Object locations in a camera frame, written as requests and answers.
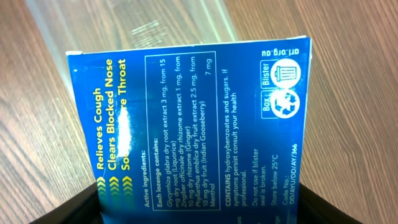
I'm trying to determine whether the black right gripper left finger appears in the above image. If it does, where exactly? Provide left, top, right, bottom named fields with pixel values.
left=30, top=184, right=103, bottom=224

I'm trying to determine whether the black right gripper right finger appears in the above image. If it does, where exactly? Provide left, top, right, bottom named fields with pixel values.
left=297, top=184, right=362, bottom=224

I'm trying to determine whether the blue VapoDrops box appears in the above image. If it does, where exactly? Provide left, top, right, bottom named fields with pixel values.
left=67, top=36, right=312, bottom=223

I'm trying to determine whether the clear plastic container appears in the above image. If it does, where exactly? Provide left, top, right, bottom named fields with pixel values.
left=26, top=0, right=239, bottom=96

